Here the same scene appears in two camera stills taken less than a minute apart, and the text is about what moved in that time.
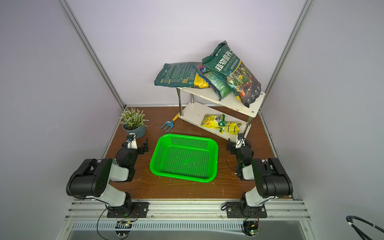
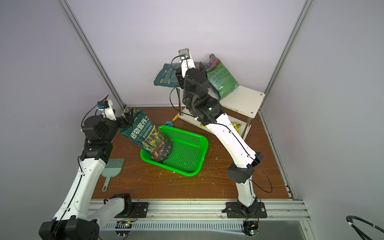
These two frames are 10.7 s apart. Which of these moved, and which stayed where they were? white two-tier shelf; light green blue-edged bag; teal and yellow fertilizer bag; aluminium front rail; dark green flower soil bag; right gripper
Moved: right gripper; dark green flower soil bag
Stayed: white two-tier shelf; teal and yellow fertilizer bag; light green blue-edged bag; aluminium front rail
